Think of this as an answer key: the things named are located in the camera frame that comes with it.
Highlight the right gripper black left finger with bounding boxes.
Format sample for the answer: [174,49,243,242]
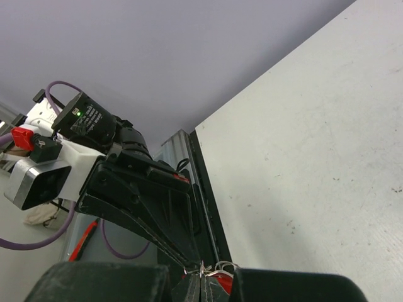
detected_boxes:
[25,262,200,302]

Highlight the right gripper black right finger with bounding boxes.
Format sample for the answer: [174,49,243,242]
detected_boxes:
[200,267,369,302]

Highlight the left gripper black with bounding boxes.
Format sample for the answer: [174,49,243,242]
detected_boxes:
[77,118,201,267]

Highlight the small key red cap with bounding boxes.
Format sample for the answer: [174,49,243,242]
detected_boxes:
[200,260,240,294]

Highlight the metal key holder red handle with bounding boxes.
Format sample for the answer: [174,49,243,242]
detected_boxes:
[183,261,207,277]

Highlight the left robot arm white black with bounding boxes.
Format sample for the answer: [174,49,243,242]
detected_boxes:
[32,92,200,267]

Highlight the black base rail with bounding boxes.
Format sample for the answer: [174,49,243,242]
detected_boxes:
[154,128,234,265]

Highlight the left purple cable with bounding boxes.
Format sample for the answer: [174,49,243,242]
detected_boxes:
[0,81,150,259]

